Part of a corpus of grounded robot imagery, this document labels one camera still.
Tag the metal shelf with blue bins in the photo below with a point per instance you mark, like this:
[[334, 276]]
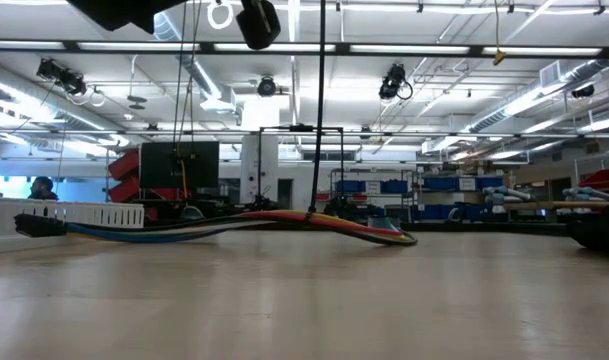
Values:
[[349, 186]]

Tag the person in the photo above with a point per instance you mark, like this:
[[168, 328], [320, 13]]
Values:
[[43, 189]]

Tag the small black mounted speaker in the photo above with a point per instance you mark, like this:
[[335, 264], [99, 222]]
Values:
[[583, 91]]

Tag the rack of red bins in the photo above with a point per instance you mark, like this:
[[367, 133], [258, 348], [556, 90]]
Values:
[[124, 167]]

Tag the pale blue foam roll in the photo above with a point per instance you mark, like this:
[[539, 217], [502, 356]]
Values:
[[586, 193], [506, 193]]

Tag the white square building column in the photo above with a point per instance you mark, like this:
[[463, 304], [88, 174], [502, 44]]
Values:
[[259, 170]]

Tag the long black zip tie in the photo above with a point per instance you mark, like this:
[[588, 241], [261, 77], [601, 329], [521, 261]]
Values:
[[317, 125]]

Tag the long shelf of blue bins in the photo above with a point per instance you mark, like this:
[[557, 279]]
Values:
[[439, 183]]

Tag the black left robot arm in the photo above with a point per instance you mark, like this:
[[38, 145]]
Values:
[[114, 12]]

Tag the long overhead light bar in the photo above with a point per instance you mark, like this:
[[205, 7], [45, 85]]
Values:
[[409, 48]]

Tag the background black robot table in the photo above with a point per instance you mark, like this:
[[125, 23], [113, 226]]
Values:
[[209, 207]]

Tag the red storage bin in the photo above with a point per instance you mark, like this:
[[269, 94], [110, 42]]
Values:
[[596, 179]]

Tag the black square panel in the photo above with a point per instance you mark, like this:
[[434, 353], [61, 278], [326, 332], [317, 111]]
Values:
[[159, 165]]

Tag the black background rig frame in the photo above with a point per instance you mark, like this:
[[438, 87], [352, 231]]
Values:
[[341, 170]]

